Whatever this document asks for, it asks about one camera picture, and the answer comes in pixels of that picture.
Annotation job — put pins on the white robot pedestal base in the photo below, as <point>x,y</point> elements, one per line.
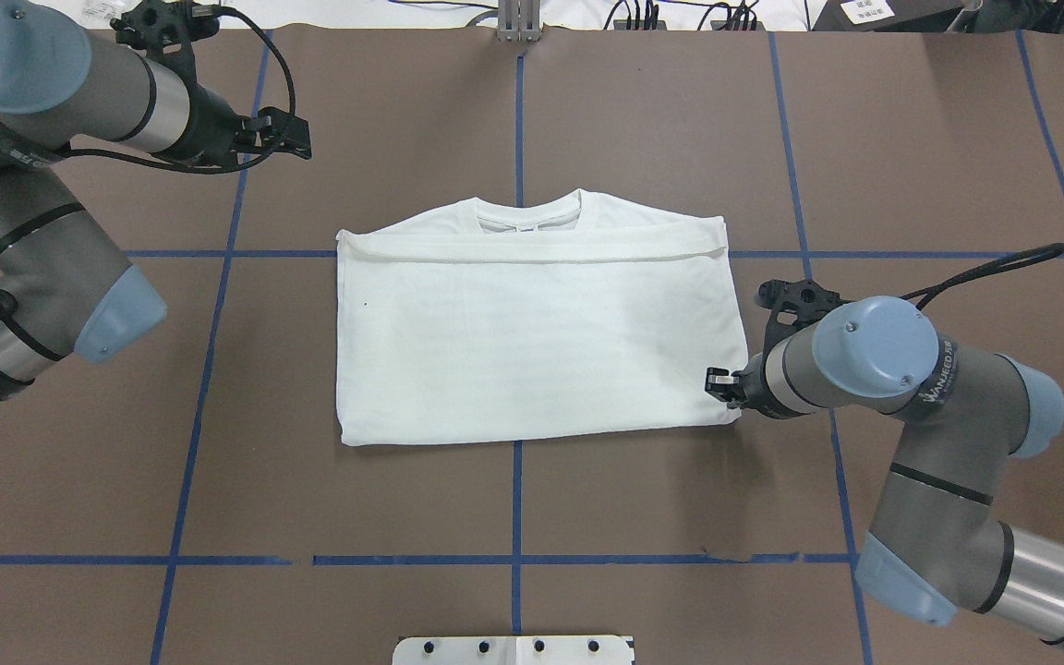
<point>516,649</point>

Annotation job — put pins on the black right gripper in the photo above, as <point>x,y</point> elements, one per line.
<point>749,385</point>

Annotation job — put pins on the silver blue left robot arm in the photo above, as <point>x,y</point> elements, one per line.
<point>65,287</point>

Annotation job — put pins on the white long-sleeve printed shirt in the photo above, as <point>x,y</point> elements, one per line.
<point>476,322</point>

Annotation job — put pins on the aluminium frame post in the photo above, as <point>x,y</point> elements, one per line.
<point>519,20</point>

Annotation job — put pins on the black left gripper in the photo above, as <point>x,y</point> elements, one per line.
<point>217,136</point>

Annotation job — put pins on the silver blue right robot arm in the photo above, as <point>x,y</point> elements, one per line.
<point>933,547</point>

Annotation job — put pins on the black box with label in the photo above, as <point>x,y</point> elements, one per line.
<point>887,16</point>

